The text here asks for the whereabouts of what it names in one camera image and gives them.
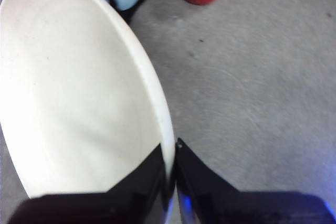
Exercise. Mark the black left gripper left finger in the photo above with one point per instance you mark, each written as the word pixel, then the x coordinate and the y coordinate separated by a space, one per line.
pixel 126 203

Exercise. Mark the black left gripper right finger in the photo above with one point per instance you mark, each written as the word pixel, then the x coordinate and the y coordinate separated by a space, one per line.
pixel 215 203

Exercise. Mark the cream yellow round plate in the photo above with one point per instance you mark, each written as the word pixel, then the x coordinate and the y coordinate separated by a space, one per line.
pixel 78 90

